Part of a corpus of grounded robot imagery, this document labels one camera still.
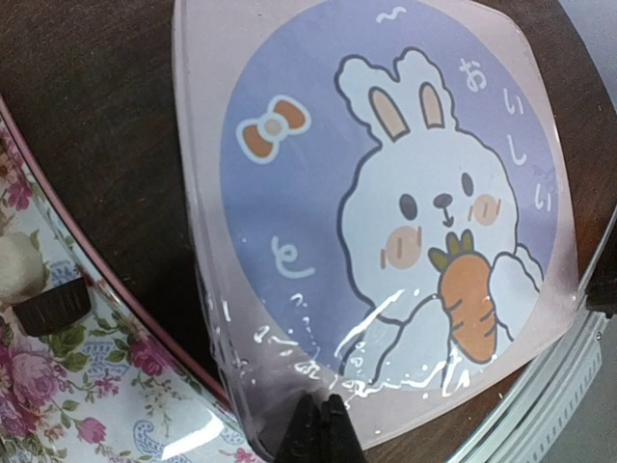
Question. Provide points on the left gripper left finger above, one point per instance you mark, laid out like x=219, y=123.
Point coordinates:
x=301, y=440

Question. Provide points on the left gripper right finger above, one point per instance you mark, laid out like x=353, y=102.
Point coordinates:
x=339, y=441

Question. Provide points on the floral pink tray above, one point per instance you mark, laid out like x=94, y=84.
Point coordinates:
x=103, y=389

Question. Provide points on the pink rabbit tin lid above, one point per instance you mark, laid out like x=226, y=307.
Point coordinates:
x=378, y=201

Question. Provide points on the front aluminium rail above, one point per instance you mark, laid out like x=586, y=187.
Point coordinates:
x=531, y=416

